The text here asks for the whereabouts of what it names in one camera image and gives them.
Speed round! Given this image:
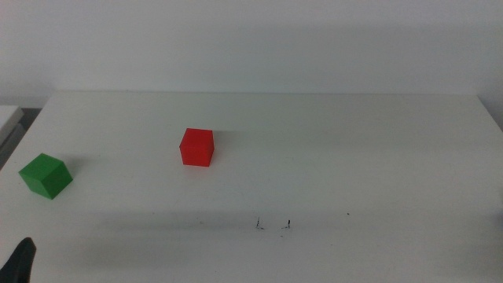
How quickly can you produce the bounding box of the green cube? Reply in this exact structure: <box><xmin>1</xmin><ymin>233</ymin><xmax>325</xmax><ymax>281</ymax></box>
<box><xmin>18</xmin><ymin>153</ymin><xmax>74</xmax><ymax>200</ymax></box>

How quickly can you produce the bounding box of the red cube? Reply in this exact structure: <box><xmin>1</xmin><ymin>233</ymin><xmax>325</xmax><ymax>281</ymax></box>
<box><xmin>178</xmin><ymin>127</ymin><xmax>215</xmax><ymax>167</ymax></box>

